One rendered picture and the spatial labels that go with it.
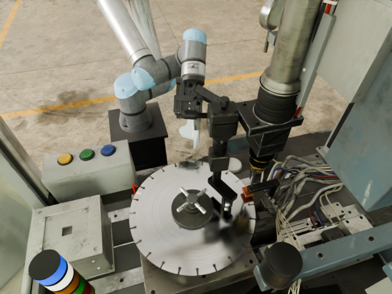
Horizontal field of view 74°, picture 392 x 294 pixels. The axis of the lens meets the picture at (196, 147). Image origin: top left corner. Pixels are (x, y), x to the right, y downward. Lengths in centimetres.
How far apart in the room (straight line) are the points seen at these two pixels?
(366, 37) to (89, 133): 222
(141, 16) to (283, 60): 75
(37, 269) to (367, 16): 55
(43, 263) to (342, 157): 49
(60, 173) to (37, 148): 154
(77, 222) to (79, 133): 169
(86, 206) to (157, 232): 25
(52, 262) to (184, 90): 55
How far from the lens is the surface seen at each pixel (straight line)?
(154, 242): 68
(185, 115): 54
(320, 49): 44
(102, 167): 91
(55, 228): 83
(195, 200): 66
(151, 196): 74
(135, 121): 118
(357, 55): 40
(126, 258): 89
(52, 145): 244
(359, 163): 45
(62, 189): 99
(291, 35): 43
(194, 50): 83
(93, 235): 78
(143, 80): 85
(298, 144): 121
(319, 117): 264
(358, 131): 44
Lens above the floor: 157
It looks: 47 degrees down
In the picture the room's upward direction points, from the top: straight up
